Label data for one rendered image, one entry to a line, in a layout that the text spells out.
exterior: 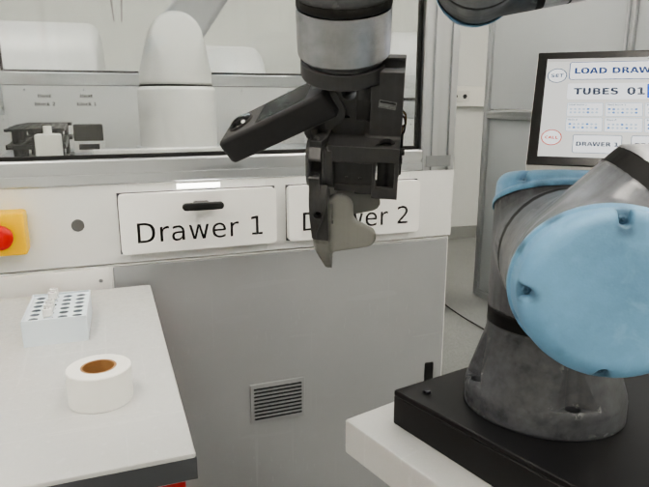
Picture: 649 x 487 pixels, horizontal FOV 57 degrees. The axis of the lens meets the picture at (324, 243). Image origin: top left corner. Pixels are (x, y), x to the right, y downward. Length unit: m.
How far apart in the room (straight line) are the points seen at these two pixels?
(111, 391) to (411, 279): 0.80
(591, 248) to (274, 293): 0.90
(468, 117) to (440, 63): 3.61
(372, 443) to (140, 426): 0.24
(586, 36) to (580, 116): 1.43
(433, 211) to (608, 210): 0.94
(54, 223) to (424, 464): 0.79
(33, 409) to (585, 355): 0.57
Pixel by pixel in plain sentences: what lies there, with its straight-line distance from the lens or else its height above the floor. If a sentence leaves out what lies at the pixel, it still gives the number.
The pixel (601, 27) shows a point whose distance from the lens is 2.76.
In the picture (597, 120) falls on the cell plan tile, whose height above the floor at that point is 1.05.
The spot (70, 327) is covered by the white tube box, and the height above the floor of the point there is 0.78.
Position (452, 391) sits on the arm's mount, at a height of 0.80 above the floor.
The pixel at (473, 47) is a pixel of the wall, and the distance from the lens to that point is 4.93.
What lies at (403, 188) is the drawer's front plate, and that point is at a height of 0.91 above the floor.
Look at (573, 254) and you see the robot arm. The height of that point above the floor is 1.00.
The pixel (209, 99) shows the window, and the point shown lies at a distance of 1.16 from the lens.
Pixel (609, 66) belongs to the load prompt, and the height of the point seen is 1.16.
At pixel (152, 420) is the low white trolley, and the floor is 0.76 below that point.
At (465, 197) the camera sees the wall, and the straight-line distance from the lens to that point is 4.97.
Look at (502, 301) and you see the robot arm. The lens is 0.58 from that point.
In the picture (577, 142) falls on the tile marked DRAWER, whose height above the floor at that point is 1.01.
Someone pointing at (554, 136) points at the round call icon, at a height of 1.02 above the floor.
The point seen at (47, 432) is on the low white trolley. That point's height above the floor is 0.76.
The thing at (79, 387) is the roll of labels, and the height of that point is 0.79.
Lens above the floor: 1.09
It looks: 13 degrees down
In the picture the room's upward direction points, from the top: straight up
